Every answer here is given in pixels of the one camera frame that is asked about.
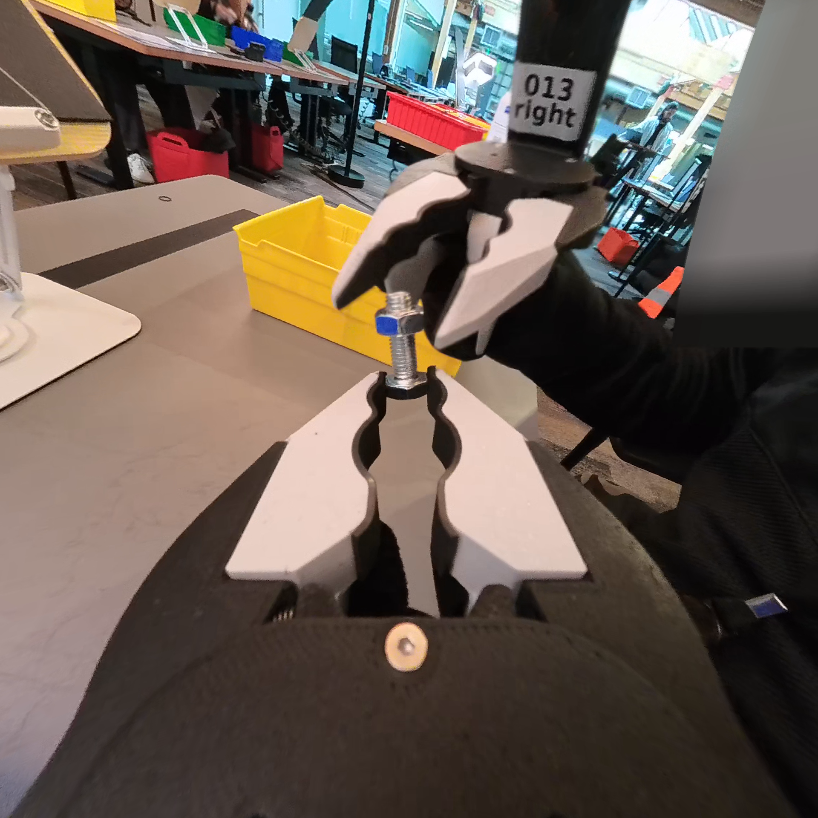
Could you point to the green storage bin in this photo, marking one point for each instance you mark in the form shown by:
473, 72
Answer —
297, 57
198, 25

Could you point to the white carton box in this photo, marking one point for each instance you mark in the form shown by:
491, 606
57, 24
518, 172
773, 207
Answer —
500, 118

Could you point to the small red crate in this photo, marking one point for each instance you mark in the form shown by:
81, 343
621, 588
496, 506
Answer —
617, 246

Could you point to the steel hex nut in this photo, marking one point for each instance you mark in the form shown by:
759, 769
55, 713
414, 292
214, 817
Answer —
409, 319

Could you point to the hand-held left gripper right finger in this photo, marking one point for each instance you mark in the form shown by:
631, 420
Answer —
511, 511

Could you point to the black pole stand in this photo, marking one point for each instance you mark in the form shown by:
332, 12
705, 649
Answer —
358, 96

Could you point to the yellow storage bin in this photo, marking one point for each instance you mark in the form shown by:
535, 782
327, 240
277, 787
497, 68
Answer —
287, 275

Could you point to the steel hex bolt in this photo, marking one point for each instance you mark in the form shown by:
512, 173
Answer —
402, 358

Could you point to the orange traffic cone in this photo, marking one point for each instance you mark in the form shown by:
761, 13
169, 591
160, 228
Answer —
661, 294

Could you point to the small blue bin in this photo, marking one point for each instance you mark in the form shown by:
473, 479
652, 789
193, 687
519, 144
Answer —
255, 41

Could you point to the white folding stand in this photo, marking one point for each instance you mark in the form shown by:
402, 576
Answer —
64, 339

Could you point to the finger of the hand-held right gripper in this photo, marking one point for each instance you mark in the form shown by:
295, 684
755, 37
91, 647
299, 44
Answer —
511, 268
396, 223

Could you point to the person's right hand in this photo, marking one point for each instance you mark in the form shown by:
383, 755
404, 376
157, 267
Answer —
562, 345

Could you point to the red tote basket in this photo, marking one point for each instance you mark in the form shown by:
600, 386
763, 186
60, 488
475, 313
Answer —
185, 156
267, 148

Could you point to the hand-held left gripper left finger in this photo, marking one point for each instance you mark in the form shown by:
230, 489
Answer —
300, 511

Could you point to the red storage bin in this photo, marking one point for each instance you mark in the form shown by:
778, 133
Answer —
434, 121

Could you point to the small yellow bin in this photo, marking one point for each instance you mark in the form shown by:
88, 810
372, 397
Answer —
89, 7

